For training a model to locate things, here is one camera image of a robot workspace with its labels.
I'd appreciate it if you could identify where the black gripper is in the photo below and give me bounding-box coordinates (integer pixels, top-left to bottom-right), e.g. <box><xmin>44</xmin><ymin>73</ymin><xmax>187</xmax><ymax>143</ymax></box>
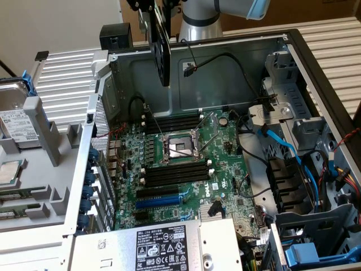
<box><xmin>126</xmin><ymin>0</ymin><xmax>188</xmax><ymax>15</ymax></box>

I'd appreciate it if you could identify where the black graphics card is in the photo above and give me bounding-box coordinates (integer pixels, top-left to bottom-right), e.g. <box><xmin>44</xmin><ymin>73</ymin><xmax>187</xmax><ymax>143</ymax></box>
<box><xmin>137</xmin><ymin>0</ymin><xmax>173</xmax><ymax>88</ymax></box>

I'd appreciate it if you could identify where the black plastic block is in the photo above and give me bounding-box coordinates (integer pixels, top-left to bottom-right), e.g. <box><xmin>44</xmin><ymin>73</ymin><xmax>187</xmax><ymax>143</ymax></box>
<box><xmin>99</xmin><ymin>23</ymin><xmax>133</xmax><ymax>52</ymax></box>

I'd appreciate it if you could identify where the open PC case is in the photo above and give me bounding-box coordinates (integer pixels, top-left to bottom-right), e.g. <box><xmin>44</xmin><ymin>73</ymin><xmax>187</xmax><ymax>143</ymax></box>
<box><xmin>60</xmin><ymin>28</ymin><xmax>361</xmax><ymax>271</ymax></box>

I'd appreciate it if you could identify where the black RAM slot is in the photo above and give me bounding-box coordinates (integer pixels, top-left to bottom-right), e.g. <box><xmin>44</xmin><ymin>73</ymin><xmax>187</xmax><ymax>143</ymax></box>
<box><xmin>144</xmin><ymin>121</ymin><xmax>204</xmax><ymax>134</ymax></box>
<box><xmin>143</xmin><ymin>118</ymin><xmax>204</xmax><ymax>129</ymax></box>
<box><xmin>143</xmin><ymin>115</ymin><xmax>204</xmax><ymax>125</ymax></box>
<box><xmin>143</xmin><ymin>112</ymin><xmax>204</xmax><ymax>121</ymax></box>
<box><xmin>140</xmin><ymin>168</ymin><xmax>214</xmax><ymax>183</ymax></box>
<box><xmin>140</xmin><ymin>164</ymin><xmax>213</xmax><ymax>179</ymax></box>
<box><xmin>140</xmin><ymin>172</ymin><xmax>214</xmax><ymax>188</ymax></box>
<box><xmin>140</xmin><ymin>159</ymin><xmax>213</xmax><ymax>174</ymax></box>

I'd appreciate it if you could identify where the thin metal locking lever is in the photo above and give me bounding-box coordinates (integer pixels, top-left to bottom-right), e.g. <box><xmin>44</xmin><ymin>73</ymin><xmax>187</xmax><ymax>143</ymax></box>
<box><xmin>144</xmin><ymin>104</ymin><xmax>167</xmax><ymax>141</ymax></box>
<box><xmin>196</xmin><ymin>112</ymin><xmax>221</xmax><ymax>153</ymax></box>

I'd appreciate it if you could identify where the CPU socket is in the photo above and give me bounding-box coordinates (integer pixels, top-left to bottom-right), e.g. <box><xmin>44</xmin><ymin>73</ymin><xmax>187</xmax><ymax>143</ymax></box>
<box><xmin>159</xmin><ymin>128</ymin><xmax>206</xmax><ymax>167</ymax></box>

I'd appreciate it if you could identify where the silver hard disk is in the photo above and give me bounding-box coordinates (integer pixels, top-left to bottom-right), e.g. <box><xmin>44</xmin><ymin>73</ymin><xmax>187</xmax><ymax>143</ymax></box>
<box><xmin>0</xmin><ymin>81</ymin><xmax>42</xmax><ymax>149</ymax></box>

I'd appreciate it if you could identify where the grey metal disk bay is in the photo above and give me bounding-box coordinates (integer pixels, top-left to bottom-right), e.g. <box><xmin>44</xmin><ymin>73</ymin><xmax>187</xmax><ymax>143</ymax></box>
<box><xmin>248</xmin><ymin>52</ymin><xmax>329</xmax><ymax>145</ymax></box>

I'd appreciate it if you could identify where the blue slot latch strip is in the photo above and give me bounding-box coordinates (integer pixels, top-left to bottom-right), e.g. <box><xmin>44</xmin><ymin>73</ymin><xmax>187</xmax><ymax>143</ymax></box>
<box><xmin>78</xmin><ymin>148</ymin><xmax>101</xmax><ymax>234</ymax></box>

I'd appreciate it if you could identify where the green motherboard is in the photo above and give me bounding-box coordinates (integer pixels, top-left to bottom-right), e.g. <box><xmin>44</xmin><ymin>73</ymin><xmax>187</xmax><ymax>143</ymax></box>
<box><xmin>108</xmin><ymin>110</ymin><xmax>272</xmax><ymax>228</ymax></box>

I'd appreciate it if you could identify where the grey parts rack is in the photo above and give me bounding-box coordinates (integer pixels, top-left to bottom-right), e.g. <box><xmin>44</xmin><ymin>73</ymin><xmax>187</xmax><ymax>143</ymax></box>
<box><xmin>0</xmin><ymin>95</ymin><xmax>87</xmax><ymax>234</ymax></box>

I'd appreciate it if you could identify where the long black expansion slot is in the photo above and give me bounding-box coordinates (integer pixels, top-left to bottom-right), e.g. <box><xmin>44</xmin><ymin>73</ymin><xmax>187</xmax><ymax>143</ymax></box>
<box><xmin>136</xmin><ymin>186</ymin><xmax>181</xmax><ymax>199</ymax></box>

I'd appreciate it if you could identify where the blue expansion slot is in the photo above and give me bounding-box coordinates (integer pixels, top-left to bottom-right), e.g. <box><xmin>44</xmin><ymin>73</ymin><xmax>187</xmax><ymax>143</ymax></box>
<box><xmin>135</xmin><ymin>196</ymin><xmax>182</xmax><ymax>209</ymax></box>

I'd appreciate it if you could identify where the silver CPU chip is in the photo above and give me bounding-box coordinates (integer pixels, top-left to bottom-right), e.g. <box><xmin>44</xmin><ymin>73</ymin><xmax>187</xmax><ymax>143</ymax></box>
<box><xmin>0</xmin><ymin>160</ymin><xmax>23</xmax><ymax>187</ymax></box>

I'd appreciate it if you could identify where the green RAM stick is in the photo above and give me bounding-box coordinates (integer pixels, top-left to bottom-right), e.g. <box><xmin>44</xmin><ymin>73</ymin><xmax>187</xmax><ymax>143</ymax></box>
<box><xmin>0</xmin><ymin>210</ymin><xmax>30</xmax><ymax>221</ymax></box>
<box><xmin>0</xmin><ymin>191</ymin><xmax>30</xmax><ymax>200</ymax></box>

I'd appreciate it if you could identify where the silver power supply with label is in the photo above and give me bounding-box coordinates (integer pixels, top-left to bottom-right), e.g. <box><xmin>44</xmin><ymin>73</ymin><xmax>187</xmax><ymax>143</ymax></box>
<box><xmin>72</xmin><ymin>219</ymin><xmax>243</xmax><ymax>271</ymax></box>

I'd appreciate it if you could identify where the blue plastic disk caddy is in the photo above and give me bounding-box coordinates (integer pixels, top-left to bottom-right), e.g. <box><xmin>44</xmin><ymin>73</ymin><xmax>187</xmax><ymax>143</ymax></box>
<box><xmin>284</xmin><ymin>243</ymin><xmax>361</xmax><ymax>266</ymax></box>

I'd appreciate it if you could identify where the black looped wire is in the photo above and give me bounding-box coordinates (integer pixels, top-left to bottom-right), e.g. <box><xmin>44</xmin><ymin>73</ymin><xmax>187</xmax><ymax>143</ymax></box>
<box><xmin>128</xmin><ymin>95</ymin><xmax>148</xmax><ymax>123</ymax></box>

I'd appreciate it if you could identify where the black wire with plug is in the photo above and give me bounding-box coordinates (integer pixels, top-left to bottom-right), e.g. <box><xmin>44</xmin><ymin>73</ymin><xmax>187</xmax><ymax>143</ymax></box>
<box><xmin>180</xmin><ymin>38</ymin><xmax>273</xmax><ymax>100</ymax></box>

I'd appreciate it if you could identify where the blue disk bracket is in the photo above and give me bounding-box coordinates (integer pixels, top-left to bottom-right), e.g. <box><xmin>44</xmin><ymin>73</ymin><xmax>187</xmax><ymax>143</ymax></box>
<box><xmin>20</xmin><ymin>69</ymin><xmax>38</xmax><ymax>99</ymax></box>

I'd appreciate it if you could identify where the thin red wire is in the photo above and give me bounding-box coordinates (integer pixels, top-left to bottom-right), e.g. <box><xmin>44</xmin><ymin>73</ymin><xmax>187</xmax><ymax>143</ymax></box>
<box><xmin>92</xmin><ymin>123</ymin><xmax>128</xmax><ymax>139</ymax></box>

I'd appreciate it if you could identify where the thick black wire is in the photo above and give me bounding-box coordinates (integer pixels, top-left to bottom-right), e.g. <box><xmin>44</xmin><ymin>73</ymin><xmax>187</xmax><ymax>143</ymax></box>
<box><xmin>235</xmin><ymin>110</ymin><xmax>270</xmax><ymax>166</ymax></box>

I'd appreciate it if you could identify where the blue SATA wire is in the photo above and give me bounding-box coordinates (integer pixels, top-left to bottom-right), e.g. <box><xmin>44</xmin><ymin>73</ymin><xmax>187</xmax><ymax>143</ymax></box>
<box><xmin>254</xmin><ymin>123</ymin><xmax>321</xmax><ymax>211</ymax></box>

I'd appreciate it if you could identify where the thin black wire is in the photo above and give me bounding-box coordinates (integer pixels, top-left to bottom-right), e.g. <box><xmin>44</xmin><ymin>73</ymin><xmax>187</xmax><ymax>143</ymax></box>
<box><xmin>237</xmin><ymin>173</ymin><xmax>273</xmax><ymax>199</ymax></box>

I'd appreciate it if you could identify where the red black twisted wire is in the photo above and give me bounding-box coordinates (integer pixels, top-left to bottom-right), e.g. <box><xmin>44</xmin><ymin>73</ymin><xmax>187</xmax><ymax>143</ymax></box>
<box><xmin>333</xmin><ymin>127</ymin><xmax>361</xmax><ymax>152</ymax></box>

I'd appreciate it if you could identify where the coloured power wire bundle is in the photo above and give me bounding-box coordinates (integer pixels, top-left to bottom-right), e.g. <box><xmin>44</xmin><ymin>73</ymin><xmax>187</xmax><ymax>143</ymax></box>
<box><xmin>334</xmin><ymin>165</ymin><xmax>361</xmax><ymax>200</ymax></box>

